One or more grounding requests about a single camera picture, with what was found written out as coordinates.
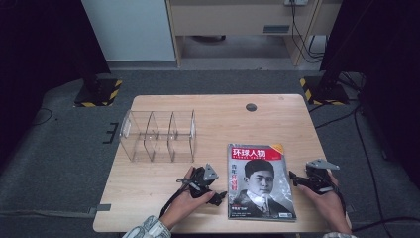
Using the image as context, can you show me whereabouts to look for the person's right hand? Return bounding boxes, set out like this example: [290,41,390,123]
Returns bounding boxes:
[296,175,353,234]

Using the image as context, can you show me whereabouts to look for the light wooden desk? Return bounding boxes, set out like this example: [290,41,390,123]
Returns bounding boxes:
[164,0,345,69]

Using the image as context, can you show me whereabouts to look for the dark curtain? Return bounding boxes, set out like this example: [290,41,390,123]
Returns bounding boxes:
[319,0,420,189]
[0,0,112,173]

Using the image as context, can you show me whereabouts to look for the black cables under desk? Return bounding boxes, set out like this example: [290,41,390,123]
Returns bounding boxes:
[289,3,328,64]

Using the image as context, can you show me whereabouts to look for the white cabinet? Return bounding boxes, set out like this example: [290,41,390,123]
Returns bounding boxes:
[80,0,177,63]

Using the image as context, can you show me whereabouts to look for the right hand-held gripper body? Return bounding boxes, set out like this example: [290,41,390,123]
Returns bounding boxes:
[305,158,341,195]

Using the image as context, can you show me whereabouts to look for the person's sleeve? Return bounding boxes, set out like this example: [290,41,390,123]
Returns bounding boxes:
[122,215,173,238]
[325,231,359,238]

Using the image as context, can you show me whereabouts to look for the person's left sleeve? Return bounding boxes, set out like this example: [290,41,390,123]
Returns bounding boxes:
[122,215,173,238]

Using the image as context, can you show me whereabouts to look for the person's right sleeve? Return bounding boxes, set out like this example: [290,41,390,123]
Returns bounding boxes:
[325,231,359,238]

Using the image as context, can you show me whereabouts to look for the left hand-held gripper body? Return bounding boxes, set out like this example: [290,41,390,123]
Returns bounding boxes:
[176,163,220,199]

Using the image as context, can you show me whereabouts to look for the black stand with striped base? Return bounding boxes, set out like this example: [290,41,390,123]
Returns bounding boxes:
[299,62,351,107]
[73,65,124,108]

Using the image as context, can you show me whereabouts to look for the person's left hand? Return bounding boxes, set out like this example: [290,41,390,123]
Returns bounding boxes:
[158,166,216,230]

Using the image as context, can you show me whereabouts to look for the thin black floor cable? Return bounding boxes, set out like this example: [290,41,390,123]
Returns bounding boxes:
[32,107,54,127]

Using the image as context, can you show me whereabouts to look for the grey label on desk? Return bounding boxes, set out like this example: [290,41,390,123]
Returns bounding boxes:
[262,24,291,35]

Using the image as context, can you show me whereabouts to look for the magazine with portrait cover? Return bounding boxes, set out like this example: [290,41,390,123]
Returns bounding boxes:
[226,142,297,222]

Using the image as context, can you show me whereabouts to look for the black tape floor marks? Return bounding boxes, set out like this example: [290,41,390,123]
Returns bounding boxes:
[101,122,120,145]

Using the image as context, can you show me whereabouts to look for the right hand-held gripper cable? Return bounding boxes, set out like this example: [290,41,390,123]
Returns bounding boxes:
[330,182,349,216]

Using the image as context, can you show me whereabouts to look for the clear acrylic divider rack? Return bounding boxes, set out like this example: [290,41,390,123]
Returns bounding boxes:
[118,109,198,164]

